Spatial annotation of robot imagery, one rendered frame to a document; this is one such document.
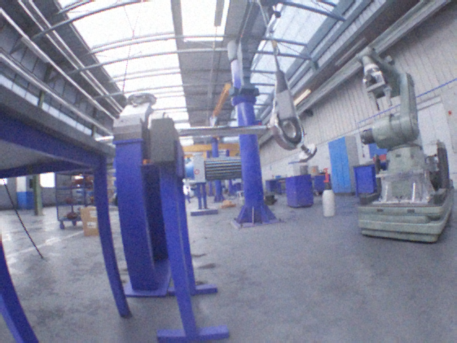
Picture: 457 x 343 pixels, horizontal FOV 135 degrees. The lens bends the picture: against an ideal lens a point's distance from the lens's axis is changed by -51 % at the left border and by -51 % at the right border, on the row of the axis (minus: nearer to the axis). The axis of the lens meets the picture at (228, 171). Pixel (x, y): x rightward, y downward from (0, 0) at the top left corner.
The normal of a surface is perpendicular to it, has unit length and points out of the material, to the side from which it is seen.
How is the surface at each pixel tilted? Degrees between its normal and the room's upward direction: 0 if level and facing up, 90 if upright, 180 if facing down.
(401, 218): 90
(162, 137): 90
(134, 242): 90
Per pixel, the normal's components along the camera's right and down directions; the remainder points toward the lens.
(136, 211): 0.16, -0.09
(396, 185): -0.94, 0.06
